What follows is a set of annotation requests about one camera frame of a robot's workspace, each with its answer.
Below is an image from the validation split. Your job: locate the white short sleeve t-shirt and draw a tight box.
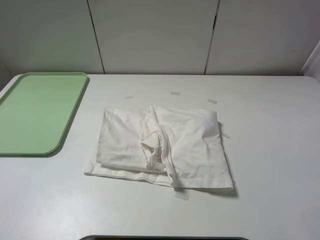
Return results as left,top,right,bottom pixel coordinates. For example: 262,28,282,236
84,105,234,192

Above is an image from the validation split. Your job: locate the green plastic tray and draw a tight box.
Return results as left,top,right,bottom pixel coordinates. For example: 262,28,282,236
0,72,90,158

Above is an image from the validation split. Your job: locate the tape marker back right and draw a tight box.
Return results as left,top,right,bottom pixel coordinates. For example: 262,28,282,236
207,99,217,104

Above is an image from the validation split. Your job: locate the tape marker right of shirt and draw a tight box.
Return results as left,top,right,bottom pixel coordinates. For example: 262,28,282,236
220,132,230,139

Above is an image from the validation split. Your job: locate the tape marker front middle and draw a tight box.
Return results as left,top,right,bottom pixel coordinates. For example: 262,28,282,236
175,193,189,201

